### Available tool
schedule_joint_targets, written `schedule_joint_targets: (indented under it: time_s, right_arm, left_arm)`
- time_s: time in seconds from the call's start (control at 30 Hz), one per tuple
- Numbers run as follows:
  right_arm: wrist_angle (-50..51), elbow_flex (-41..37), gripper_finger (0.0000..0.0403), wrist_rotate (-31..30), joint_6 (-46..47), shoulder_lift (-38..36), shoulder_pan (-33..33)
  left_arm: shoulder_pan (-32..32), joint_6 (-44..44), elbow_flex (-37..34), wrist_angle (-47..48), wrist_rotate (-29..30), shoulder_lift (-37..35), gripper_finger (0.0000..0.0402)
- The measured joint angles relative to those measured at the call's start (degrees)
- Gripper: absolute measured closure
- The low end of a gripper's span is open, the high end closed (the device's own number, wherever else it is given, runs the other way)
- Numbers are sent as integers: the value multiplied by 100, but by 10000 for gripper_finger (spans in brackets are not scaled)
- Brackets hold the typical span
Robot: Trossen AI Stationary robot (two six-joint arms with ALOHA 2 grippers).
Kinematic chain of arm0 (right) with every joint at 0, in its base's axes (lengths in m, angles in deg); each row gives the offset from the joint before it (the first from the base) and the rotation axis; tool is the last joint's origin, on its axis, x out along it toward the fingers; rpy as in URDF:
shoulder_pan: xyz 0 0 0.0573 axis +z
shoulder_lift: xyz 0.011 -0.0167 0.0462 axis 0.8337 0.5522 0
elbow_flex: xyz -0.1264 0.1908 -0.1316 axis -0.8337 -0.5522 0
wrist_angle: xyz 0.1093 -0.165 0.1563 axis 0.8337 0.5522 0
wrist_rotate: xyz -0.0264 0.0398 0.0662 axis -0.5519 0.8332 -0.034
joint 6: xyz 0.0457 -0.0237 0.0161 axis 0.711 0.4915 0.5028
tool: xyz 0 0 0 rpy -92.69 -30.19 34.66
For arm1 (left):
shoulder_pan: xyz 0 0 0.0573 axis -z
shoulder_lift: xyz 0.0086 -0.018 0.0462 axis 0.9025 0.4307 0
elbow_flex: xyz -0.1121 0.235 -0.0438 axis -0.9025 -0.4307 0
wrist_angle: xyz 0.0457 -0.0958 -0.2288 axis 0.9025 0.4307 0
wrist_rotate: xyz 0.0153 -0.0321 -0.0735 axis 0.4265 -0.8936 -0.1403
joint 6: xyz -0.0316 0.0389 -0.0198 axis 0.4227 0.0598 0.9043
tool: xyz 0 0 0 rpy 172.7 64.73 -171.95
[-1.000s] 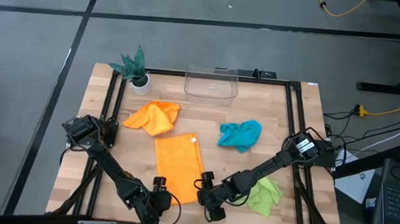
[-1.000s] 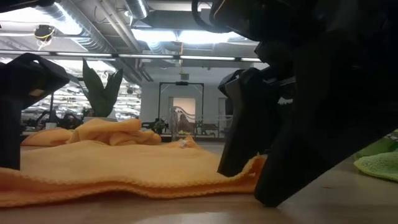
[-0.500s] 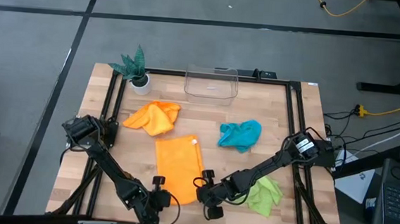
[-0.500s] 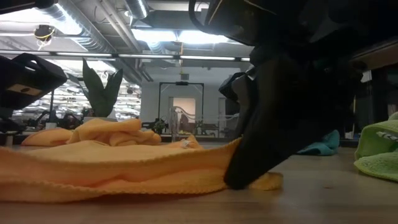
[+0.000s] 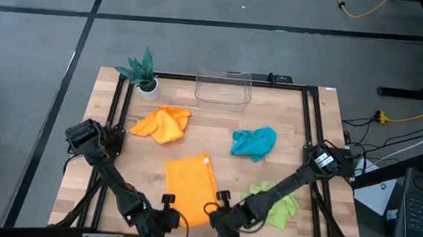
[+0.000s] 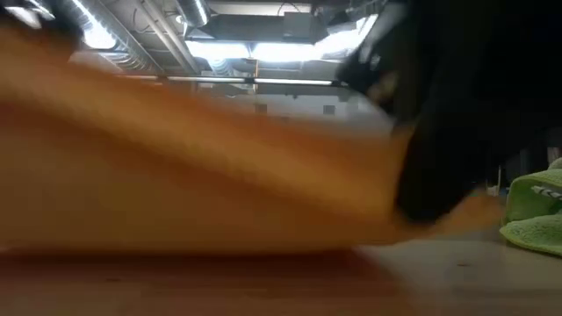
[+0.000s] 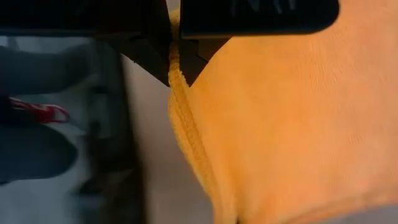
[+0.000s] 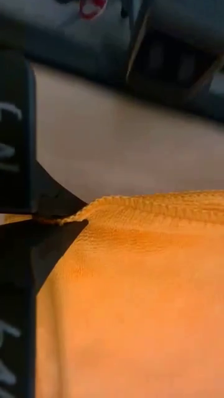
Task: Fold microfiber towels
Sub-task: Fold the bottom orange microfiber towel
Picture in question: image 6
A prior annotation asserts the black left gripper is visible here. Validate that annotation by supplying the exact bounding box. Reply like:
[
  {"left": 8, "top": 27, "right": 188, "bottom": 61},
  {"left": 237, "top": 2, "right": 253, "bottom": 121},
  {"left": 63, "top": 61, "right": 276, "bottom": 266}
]
[{"left": 0, "top": 0, "right": 84, "bottom": 61}]

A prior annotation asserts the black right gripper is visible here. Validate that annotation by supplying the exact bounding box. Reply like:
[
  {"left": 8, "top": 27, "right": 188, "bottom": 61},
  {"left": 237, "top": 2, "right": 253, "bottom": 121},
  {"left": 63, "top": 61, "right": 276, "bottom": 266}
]
[{"left": 337, "top": 0, "right": 484, "bottom": 223}]

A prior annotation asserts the orange microfiber towel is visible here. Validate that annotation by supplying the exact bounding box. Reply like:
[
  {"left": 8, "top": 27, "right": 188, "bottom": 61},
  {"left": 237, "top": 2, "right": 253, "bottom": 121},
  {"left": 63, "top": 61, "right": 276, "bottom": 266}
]
[{"left": 0, "top": 25, "right": 504, "bottom": 256}]

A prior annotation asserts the lime green microfiber towel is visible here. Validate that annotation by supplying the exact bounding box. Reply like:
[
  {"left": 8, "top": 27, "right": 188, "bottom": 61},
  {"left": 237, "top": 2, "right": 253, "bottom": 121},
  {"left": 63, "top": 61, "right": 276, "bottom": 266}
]
[{"left": 499, "top": 157, "right": 562, "bottom": 258}]

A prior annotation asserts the long ceiling light strip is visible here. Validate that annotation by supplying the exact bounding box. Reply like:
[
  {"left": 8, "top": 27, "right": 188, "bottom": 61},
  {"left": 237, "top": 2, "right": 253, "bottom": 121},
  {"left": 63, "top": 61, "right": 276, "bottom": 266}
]
[{"left": 113, "top": 74, "right": 352, "bottom": 87}]

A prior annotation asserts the silver ceiling duct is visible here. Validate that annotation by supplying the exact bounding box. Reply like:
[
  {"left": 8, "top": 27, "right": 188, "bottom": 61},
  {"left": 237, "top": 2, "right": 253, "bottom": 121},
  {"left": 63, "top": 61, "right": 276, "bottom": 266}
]
[{"left": 175, "top": 0, "right": 212, "bottom": 28}]

